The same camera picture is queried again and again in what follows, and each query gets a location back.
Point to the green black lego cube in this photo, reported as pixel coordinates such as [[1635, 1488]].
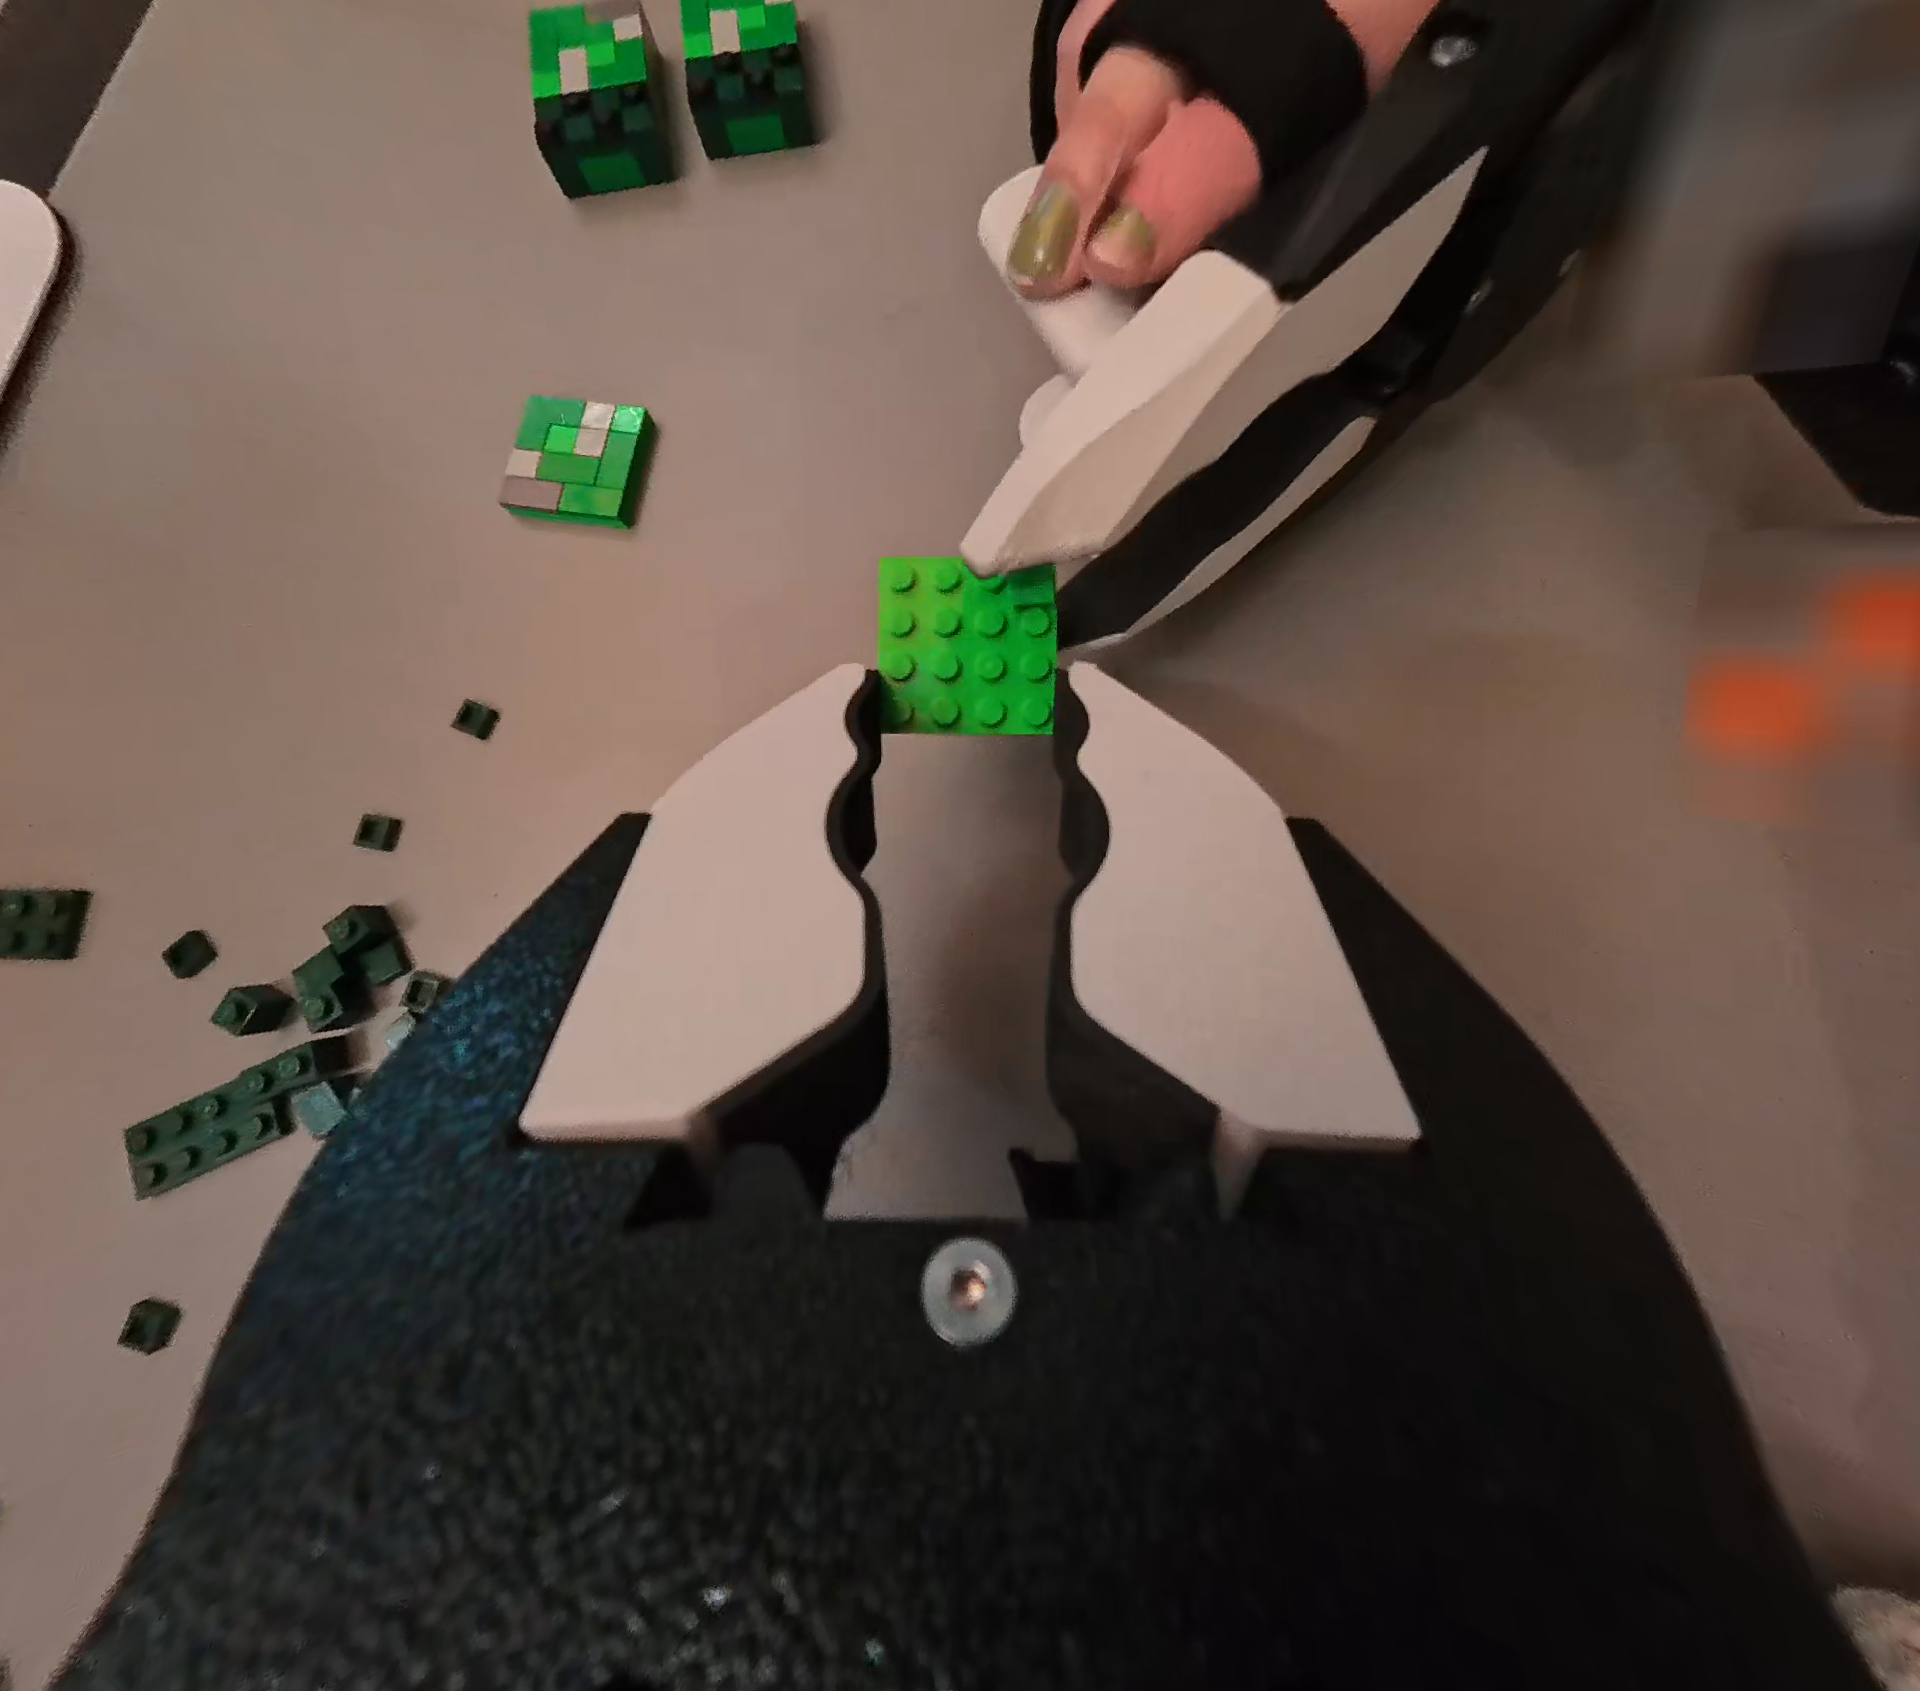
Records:
[[600, 100], [747, 64]]

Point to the bright green square lego plate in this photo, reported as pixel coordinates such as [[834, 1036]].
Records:
[[952, 672]]

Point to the orange brick separator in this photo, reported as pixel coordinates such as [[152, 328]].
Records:
[[1755, 708]]

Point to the person's right hand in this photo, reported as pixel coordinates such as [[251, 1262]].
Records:
[[1140, 176]]

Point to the small bright green lego tile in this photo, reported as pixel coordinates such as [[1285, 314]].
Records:
[[1033, 594]]

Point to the small dark green lego tile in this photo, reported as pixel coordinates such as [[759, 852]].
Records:
[[189, 954], [379, 834], [477, 720], [150, 1326]]

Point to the pile of dark green lego pieces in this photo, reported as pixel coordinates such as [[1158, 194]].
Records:
[[255, 1106]]

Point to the white book stand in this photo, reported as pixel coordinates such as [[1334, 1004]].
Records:
[[22, 280]]

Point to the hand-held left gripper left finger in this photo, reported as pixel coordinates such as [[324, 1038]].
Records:
[[704, 956]]

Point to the dark green lego plate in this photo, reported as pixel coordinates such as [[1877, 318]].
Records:
[[42, 926]]

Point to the green grey tiled lego square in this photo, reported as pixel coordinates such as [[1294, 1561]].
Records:
[[578, 460]]

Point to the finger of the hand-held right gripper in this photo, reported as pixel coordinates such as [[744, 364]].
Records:
[[1275, 506], [1170, 416]]

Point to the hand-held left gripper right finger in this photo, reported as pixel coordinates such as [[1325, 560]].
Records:
[[1231, 956]]

